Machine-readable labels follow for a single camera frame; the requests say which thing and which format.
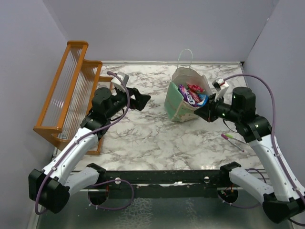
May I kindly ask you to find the green capped marker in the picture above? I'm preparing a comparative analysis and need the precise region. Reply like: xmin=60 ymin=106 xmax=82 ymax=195
xmin=225 ymin=134 xmax=238 ymax=140

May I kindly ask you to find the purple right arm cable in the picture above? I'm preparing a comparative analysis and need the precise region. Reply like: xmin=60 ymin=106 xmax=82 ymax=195
xmin=218 ymin=73 xmax=305 ymax=226

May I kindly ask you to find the red snack packet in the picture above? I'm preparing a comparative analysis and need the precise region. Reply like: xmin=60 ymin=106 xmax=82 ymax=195
xmin=187 ymin=83 xmax=204 ymax=94

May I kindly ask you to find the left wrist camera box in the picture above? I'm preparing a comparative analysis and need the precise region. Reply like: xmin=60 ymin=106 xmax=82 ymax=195
xmin=107 ymin=71 xmax=129 ymax=92

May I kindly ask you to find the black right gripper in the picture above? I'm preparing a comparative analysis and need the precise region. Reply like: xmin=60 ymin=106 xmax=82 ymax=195
xmin=194 ymin=93 xmax=241 ymax=123

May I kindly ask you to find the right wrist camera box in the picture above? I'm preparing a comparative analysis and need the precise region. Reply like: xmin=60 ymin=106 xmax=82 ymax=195
xmin=212 ymin=78 xmax=229 ymax=102

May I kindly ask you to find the wooden acrylic display rack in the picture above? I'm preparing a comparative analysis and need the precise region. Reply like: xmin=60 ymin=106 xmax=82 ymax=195
xmin=33 ymin=41 xmax=113 ymax=150

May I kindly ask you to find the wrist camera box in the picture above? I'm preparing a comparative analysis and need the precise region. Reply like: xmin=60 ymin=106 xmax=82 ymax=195
xmin=212 ymin=78 xmax=229 ymax=102
xmin=107 ymin=71 xmax=129 ymax=92

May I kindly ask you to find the blue snack packet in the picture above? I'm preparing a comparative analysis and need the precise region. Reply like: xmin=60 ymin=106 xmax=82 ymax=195
xmin=196 ymin=94 xmax=209 ymax=107

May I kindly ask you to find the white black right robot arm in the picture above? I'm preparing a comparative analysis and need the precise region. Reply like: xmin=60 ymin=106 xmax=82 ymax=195
xmin=194 ymin=87 xmax=305 ymax=223

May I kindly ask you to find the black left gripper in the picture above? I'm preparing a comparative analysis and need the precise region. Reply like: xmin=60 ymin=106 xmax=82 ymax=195
xmin=106 ymin=84 xmax=151 ymax=119

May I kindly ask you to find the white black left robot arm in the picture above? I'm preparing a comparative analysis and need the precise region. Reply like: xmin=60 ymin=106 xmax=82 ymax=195
xmin=28 ymin=87 xmax=151 ymax=215

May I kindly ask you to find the green illustrated paper bag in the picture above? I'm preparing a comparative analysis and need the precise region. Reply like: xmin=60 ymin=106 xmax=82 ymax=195
xmin=163 ymin=49 xmax=214 ymax=123

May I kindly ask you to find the purple snack packet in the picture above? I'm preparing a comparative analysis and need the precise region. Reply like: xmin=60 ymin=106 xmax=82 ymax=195
xmin=178 ymin=84 xmax=200 ymax=107

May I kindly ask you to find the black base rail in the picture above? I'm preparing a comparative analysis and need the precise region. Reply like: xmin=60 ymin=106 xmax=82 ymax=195
xmin=88 ymin=170 xmax=238 ymax=205

